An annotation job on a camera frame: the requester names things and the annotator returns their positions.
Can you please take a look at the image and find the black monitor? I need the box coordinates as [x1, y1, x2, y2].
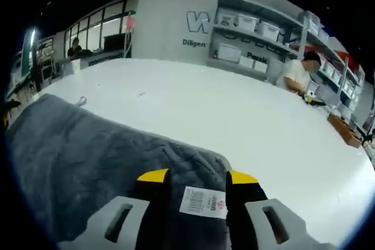
[103, 33, 129, 52]

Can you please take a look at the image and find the brown wooden box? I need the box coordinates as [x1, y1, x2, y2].
[326, 112, 364, 149]

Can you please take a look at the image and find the grey metal shelf unit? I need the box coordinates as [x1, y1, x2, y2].
[298, 9, 366, 116]
[206, 0, 308, 83]

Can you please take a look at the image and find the grey towel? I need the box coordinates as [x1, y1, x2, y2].
[5, 93, 233, 250]

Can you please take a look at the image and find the counter with printed front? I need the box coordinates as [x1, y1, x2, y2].
[57, 49, 129, 77]

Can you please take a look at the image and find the shelf with white bins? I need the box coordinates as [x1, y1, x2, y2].
[216, 9, 363, 107]

